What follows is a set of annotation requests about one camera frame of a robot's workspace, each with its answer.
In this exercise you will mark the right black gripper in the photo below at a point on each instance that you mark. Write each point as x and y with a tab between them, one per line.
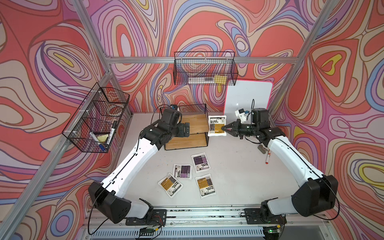
235	126

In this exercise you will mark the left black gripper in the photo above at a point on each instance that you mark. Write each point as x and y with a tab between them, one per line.
181	133

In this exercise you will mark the two-tier wooden wire shelf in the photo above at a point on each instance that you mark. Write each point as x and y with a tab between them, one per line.
195	131

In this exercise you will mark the purple coffee bag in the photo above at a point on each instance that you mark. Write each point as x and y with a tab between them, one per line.
182	171
201	162

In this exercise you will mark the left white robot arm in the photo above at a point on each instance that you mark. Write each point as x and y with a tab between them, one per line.
108	195

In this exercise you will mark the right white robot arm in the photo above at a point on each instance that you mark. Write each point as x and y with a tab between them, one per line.
317	192

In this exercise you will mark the pink-framed whiteboard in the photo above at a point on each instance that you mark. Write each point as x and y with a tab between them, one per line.
241	95

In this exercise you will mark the grey whiteboard eraser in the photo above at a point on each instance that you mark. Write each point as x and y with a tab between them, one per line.
262	149

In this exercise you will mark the red whiteboard marker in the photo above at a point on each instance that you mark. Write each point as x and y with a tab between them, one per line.
268	157

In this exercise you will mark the clear tube in back basket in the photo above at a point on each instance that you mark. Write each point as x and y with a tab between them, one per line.
201	81

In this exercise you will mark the yellow sponge in back basket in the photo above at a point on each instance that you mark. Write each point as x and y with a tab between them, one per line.
220	80

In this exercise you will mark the yellow sponge in basket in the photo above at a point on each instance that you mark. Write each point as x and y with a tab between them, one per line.
103	138
220	80

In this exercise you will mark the black marker in left basket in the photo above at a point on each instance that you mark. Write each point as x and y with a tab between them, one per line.
112	132

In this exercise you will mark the yellow sponge in left basket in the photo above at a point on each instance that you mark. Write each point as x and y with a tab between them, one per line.
103	138

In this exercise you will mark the blue-capped marker in basket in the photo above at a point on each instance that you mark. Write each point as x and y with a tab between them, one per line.
100	144

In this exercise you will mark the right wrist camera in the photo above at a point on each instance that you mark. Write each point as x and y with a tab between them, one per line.
242	115

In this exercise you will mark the back wall wire basket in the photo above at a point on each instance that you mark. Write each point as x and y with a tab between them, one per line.
204	64

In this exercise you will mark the wall wire basket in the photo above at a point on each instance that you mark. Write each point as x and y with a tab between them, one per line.
204	64
97	112

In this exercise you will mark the left wall wire basket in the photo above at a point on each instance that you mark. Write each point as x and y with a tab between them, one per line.
97	112

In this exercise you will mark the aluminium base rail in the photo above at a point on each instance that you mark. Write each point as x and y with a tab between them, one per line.
210	222

